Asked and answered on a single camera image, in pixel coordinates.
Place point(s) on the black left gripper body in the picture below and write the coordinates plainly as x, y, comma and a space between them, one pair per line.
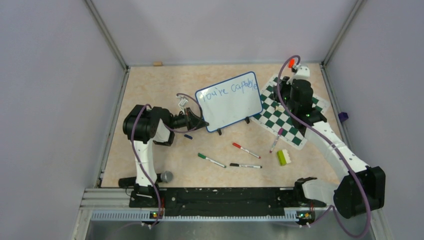
182, 120

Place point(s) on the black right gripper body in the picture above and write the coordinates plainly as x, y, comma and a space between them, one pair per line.
285, 92

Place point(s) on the blue marker cap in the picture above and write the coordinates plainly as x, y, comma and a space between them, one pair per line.
188, 136

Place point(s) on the blue framed whiteboard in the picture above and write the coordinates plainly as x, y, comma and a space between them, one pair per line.
230, 101

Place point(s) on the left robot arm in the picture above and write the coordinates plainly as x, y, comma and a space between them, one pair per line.
145, 127

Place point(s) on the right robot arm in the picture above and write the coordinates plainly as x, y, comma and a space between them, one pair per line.
361, 188

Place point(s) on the white chess pawn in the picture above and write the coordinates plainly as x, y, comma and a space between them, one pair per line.
280, 108

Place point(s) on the green white chessboard mat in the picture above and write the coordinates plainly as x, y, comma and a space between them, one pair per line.
272, 120

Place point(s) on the green marker pen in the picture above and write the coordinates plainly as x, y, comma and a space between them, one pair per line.
200, 155

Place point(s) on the orange red block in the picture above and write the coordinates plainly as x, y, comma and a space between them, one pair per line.
291, 63

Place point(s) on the purple marker pen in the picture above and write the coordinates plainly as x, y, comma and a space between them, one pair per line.
279, 133

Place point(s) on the red marker pen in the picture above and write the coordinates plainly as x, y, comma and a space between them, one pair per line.
246, 150

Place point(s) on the purple block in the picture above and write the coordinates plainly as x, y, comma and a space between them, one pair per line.
343, 116

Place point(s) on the black marker pen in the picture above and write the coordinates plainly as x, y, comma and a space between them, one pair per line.
245, 165

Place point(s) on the small wooden block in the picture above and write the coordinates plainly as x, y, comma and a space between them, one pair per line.
157, 63

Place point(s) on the lime green toy brick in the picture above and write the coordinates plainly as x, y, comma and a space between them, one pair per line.
283, 157

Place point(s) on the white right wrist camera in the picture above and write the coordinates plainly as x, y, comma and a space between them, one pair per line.
300, 72

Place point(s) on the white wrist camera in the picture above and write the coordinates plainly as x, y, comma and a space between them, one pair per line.
182, 101
300, 72

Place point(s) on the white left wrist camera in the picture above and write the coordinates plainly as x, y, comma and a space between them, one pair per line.
182, 101

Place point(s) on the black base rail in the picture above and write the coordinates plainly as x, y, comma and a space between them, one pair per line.
223, 201

